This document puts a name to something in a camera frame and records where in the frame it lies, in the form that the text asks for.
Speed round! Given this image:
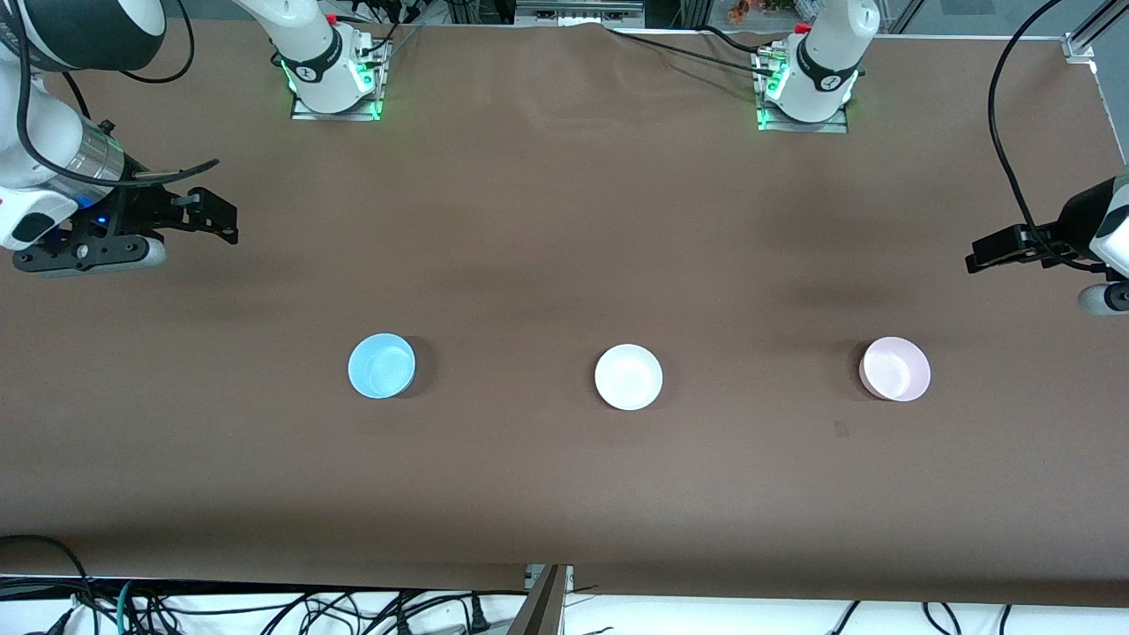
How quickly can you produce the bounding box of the pink plastic bowl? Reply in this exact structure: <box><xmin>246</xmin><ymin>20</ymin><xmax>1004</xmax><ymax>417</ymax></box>
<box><xmin>858</xmin><ymin>336</ymin><xmax>931</xmax><ymax>403</ymax></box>

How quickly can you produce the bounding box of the blue plastic bowl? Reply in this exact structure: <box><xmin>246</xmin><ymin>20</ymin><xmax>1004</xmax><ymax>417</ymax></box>
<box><xmin>348</xmin><ymin>332</ymin><xmax>418</xmax><ymax>400</ymax></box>

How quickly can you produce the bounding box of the white plastic bowl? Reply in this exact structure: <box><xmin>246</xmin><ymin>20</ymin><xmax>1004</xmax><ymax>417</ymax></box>
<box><xmin>594</xmin><ymin>343</ymin><xmax>664</xmax><ymax>412</ymax></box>

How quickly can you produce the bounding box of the brown table cloth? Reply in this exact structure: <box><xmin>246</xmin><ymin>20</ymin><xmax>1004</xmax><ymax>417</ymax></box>
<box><xmin>0</xmin><ymin>19</ymin><xmax>1129</xmax><ymax>609</ymax></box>

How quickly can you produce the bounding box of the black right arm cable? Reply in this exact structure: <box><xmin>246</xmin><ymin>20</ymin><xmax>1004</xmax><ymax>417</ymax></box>
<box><xmin>12</xmin><ymin>0</ymin><xmax>221</xmax><ymax>190</ymax></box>

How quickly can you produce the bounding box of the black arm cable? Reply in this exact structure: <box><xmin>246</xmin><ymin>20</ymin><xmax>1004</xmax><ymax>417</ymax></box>
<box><xmin>987</xmin><ymin>0</ymin><xmax>1100</xmax><ymax>269</ymax></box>
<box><xmin>12</xmin><ymin>0</ymin><xmax>221</xmax><ymax>190</ymax></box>

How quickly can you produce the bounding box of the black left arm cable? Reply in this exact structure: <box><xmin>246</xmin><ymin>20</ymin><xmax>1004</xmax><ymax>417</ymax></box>
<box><xmin>987</xmin><ymin>0</ymin><xmax>1100</xmax><ymax>269</ymax></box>

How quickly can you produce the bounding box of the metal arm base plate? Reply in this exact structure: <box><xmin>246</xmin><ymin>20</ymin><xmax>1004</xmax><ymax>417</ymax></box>
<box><xmin>289</xmin><ymin>39</ymin><xmax>387</xmax><ymax>123</ymax></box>
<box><xmin>755</xmin><ymin>51</ymin><xmax>851</xmax><ymax>135</ymax></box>

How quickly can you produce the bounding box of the aluminium frame profile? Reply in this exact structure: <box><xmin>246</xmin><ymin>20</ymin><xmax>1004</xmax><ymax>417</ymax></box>
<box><xmin>1062</xmin><ymin>0</ymin><xmax>1129</xmax><ymax>64</ymax></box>

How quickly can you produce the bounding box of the black base power cable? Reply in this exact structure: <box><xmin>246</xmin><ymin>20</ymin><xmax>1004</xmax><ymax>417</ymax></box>
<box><xmin>605</xmin><ymin>25</ymin><xmax>770</xmax><ymax>77</ymax></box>

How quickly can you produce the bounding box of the black floor cable bundle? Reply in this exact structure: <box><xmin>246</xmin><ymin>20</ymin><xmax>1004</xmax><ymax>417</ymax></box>
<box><xmin>0</xmin><ymin>534</ymin><xmax>495</xmax><ymax>635</ymax></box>

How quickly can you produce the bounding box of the grey metal frame bar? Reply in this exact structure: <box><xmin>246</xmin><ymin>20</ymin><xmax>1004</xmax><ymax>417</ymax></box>
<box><xmin>515</xmin><ymin>0</ymin><xmax>647</xmax><ymax>29</ymax></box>

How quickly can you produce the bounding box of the grey metal post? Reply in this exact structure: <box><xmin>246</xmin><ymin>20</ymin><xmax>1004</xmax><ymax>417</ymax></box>
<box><xmin>506</xmin><ymin>564</ymin><xmax>572</xmax><ymax>635</ymax></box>

